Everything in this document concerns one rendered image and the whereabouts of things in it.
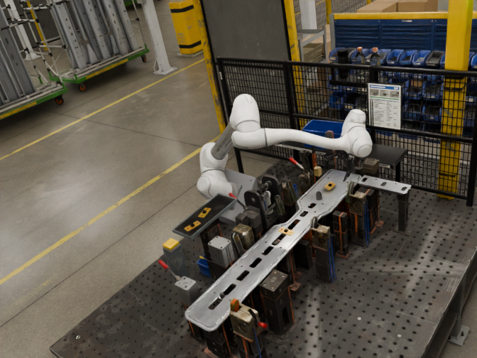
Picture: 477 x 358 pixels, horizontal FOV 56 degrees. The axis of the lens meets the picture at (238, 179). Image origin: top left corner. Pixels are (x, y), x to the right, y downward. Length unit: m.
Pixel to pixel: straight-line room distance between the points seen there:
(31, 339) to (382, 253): 2.65
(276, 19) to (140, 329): 3.14
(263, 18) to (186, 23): 5.39
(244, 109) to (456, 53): 1.18
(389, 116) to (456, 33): 0.62
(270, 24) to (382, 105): 1.99
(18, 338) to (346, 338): 2.61
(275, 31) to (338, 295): 2.89
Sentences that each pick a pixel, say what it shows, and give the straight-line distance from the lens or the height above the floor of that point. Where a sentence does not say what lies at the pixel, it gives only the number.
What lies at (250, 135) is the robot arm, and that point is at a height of 1.47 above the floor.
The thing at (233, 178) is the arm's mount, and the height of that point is 0.94.
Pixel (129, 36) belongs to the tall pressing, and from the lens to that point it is 10.28.
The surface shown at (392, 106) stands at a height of 1.30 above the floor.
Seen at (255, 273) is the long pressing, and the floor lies 1.00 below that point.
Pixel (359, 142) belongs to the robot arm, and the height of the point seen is 1.41.
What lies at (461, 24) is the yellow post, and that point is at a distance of 2.73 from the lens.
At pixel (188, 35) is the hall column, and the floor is 0.43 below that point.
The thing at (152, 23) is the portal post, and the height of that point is 0.96.
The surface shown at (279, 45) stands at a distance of 4.66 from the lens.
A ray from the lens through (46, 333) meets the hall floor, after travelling 3.94.
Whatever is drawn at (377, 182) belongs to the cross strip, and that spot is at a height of 1.00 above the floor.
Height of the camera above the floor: 2.49
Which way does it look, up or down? 30 degrees down
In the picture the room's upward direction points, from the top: 11 degrees counter-clockwise
